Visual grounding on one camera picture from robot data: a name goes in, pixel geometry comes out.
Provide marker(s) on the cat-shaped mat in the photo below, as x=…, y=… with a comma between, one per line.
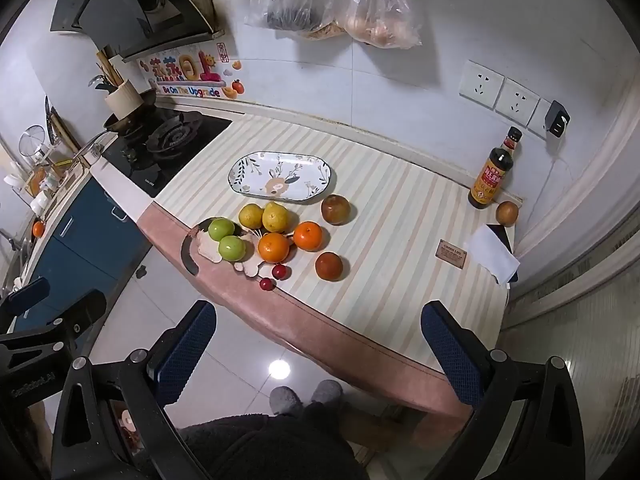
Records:
x=207, y=248

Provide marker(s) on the colourful wall sticker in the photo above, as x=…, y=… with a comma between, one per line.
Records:
x=185, y=72

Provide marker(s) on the wooden cutting board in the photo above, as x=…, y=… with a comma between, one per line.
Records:
x=65, y=132

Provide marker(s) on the large yellow citrus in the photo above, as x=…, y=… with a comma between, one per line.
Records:
x=276, y=217

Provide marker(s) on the small yellow citrus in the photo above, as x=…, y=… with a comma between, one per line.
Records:
x=250, y=215

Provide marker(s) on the black flat object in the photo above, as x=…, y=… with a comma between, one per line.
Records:
x=502, y=234

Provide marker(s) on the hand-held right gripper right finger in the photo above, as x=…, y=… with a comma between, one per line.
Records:
x=447, y=355

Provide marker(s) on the metal strainer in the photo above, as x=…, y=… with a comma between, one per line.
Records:
x=31, y=142

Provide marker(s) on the black gas stove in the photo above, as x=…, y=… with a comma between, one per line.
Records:
x=175, y=135

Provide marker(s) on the brown cloth label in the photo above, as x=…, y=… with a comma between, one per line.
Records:
x=451, y=252

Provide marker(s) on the white wall socket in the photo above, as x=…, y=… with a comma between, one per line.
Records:
x=517, y=102
x=537, y=119
x=480, y=85

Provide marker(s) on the clear plastic bag with onions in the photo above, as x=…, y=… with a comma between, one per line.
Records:
x=380, y=15

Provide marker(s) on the white cup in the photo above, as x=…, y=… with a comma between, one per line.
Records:
x=39, y=202

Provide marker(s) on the bundle of wooden chopsticks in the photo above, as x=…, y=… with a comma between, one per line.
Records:
x=107, y=67

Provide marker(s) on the dark fuzzy clothing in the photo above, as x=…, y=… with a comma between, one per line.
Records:
x=265, y=445

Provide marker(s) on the floral oval plate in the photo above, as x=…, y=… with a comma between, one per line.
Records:
x=280, y=177

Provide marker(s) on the striped tablecloth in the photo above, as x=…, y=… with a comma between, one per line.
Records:
x=400, y=220

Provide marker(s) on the black plug charger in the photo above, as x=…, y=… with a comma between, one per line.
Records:
x=557, y=120

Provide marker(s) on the dark red apple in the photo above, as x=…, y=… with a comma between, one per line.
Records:
x=335, y=208

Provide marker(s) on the cherry tomato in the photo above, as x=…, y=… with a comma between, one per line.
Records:
x=280, y=271
x=266, y=284

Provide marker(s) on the green apple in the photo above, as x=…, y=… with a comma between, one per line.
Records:
x=218, y=229
x=231, y=248

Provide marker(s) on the dark sauce bottle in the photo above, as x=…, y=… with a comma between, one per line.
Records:
x=492, y=175

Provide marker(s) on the blue kitchen cabinet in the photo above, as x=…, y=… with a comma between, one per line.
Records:
x=85, y=240

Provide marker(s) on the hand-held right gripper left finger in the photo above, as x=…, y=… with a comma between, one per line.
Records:
x=187, y=355

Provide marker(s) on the small orange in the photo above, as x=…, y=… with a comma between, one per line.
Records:
x=38, y=229

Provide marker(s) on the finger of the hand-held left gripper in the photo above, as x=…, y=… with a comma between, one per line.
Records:
x=27, y=294
x=75, y=310

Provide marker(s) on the black range hood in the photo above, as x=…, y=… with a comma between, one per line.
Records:
x=125, y=5

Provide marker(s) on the beige utensil holder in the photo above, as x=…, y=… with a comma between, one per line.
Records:
x=122, y=100

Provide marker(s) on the grey slipper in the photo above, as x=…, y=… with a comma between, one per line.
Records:
x=327, y=392
x=286, y=400

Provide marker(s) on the brown kiwi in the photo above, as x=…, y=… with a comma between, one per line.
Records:
x=506, y=212

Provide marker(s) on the white paper sheet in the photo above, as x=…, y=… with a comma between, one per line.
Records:
x=492, y=256

